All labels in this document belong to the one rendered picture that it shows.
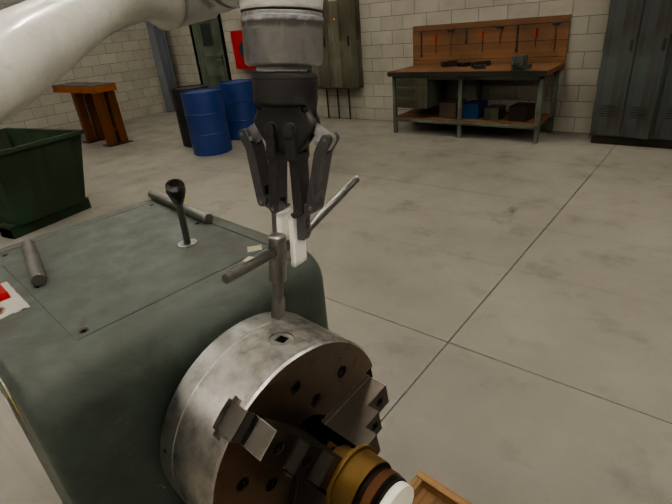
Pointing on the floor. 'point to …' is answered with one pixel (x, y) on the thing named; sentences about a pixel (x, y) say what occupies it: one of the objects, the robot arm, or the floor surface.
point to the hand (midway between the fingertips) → (291, 237)
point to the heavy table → (111, 122)
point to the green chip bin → (39, 178)
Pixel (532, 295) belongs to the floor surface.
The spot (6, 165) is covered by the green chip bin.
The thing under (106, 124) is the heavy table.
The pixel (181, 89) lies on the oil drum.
